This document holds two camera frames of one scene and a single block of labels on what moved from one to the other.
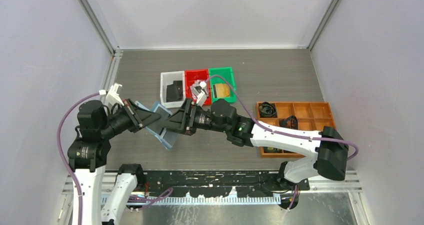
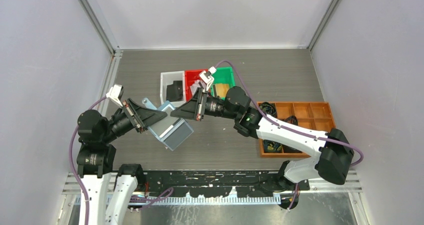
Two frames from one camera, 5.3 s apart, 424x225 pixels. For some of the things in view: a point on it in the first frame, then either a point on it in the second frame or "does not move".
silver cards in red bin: [194, 93] does not move
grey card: [156, 126] → [177, 137]
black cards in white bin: [174, 92] does not move
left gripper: [139, 118] does not move
